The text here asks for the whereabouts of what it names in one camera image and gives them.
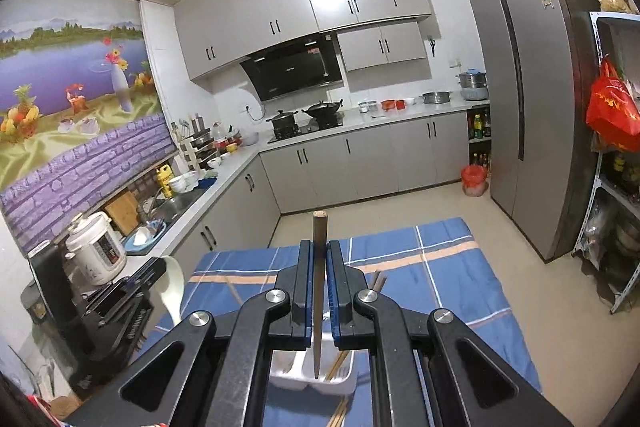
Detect pale green plastic spoon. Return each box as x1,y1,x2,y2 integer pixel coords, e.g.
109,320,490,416
151,256,184,329

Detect wooden chopstick pair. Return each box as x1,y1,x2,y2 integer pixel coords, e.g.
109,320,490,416
312,210,328,378

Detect white rice cooker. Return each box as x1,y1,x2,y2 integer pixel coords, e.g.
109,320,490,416
65,211,127,286

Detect white two-compartment utensil holder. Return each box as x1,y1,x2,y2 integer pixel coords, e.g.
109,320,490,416
269,333,358,395

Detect yellow bottle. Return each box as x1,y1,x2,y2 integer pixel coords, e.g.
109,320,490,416
155,164,174,199

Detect red trash bin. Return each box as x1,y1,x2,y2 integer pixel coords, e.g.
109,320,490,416
461,165,488,197

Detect grey lower cabinets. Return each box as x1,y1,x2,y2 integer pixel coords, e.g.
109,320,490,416
164,108,469,274

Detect grey cabinets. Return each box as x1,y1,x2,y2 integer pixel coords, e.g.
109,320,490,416
171,0,434,84
164,108,469,274

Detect white metal storage shelf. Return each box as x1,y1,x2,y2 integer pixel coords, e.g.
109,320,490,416
572,11,639,314

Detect black cooking pot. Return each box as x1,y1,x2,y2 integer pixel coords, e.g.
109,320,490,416
267,109,297,130

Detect black wok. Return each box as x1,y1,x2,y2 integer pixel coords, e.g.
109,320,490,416
304,100,343,120

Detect steel steamer pot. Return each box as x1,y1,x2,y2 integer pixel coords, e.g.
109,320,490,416
457,69,489,101

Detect black range hood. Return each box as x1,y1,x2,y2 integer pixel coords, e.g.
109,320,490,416
241,34,343,102

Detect red plastic bag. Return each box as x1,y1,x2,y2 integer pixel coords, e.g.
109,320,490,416
586,55,640,153

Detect grey double-door refrigerator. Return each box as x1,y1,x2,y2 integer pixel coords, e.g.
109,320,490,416
470,0,598,262

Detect grey upper cabinets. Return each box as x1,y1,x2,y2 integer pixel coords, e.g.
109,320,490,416
171,0,434,84

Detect landscape wall poster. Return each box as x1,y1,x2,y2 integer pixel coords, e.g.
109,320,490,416
1,0,176,251

